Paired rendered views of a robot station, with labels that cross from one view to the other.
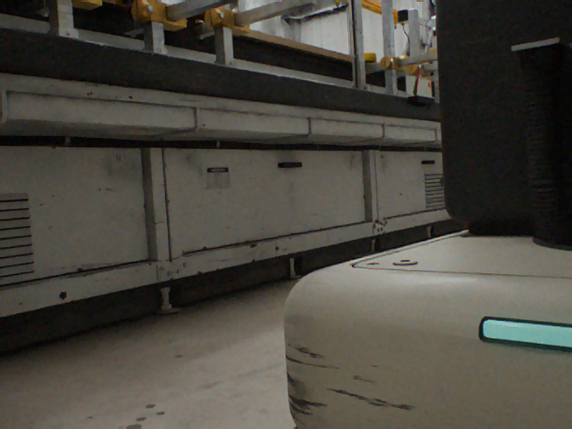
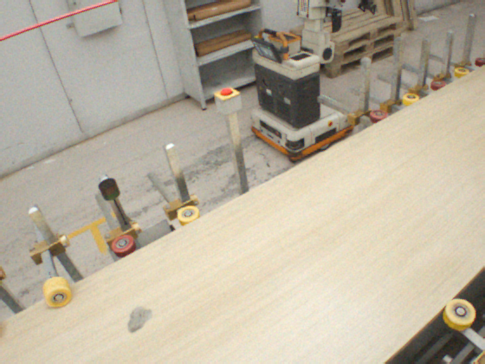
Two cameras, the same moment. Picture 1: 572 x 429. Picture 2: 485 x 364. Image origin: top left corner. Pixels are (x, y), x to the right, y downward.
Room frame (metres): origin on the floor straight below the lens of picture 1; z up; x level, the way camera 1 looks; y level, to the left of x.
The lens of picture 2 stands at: (3.36, 0.22, 1.80)
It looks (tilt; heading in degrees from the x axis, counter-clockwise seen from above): 39 degrees down; 205
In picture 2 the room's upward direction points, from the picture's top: 9 degrees counter-clockwise
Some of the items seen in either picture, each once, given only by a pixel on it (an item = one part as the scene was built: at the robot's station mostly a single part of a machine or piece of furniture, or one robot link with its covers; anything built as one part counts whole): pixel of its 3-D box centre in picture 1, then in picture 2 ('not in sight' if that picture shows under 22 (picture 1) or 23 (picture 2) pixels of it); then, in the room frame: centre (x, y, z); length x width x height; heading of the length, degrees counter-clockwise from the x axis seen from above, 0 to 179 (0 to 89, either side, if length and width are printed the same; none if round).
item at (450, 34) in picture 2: not in sight; (445, 68); (1.06, 0.61, 0.87); 0.04 x 0.04 x 0.48; 52
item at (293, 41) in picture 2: not in sight; (284, 43); (0.72, -0.49, 0.87); 0.23 x 0.15 x 0.11; 51
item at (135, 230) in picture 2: (417, 69); (123, 235); (2.66, -0.63, 0.85); 0.14 x 0.06 x 0.05; 142
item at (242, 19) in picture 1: (249, 17); (347, 112); (1.64, 0.07, 0.83); 0.43 x 0.03 x 0.04; 52
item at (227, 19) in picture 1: (227, 21); (360, 115); (1.67, 0.13, 0.84); 0.14 x 0.06 x 0.05; 142
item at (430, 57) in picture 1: (409, 62); (171, 199); (2.43, -0.55, 0.84); 0.43 x 0.03 x 0.04; 52
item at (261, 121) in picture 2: not in sight; (271, 128); (0.89, -0.60, 0.23); 0.41 x 0.02 x 0.08; 51
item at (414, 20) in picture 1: (415, 62); (126, 226); (2.64, -0.62, 0.87); 0.04 x 0.04 x 0.48; 52
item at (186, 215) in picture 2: (367, 66); (190, 224); (2.55, -0.39, 0.85); 0.08 x 0.08 x 0.11
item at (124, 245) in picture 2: not in sight; (127, 252); (2.74, -0.56, 0.85); 0.08 x 0.08 x 0.11
